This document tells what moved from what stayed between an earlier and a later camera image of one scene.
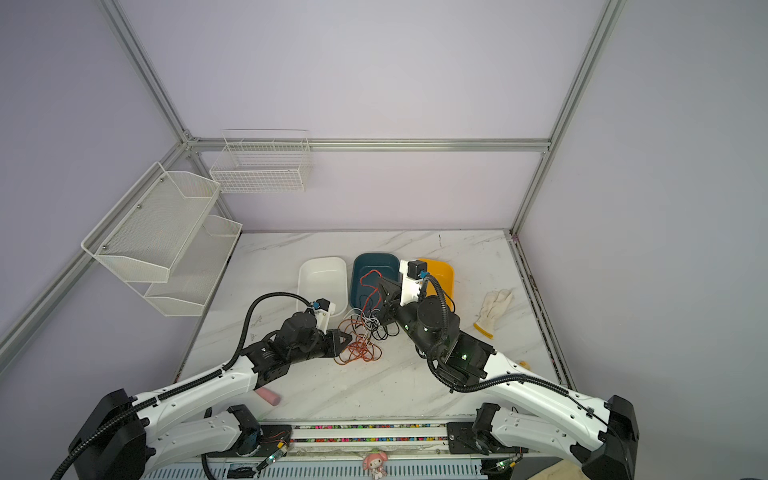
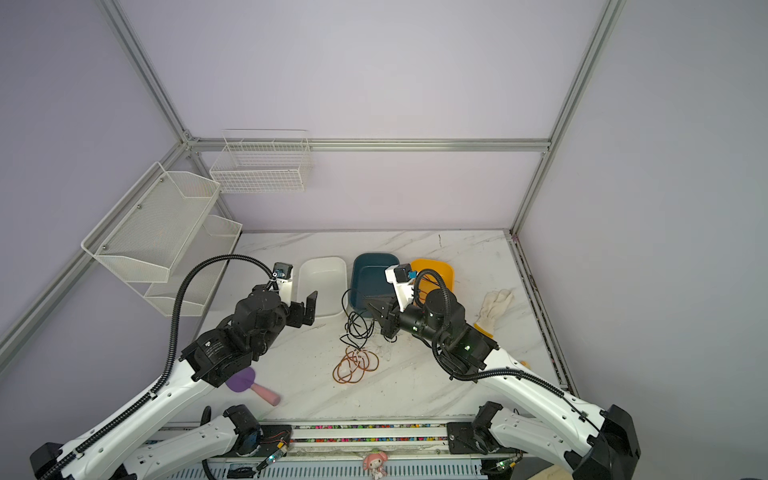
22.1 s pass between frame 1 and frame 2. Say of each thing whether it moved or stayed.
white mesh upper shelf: stayed
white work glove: stayed
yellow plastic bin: stayed
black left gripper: moved
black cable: moved
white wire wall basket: stayed
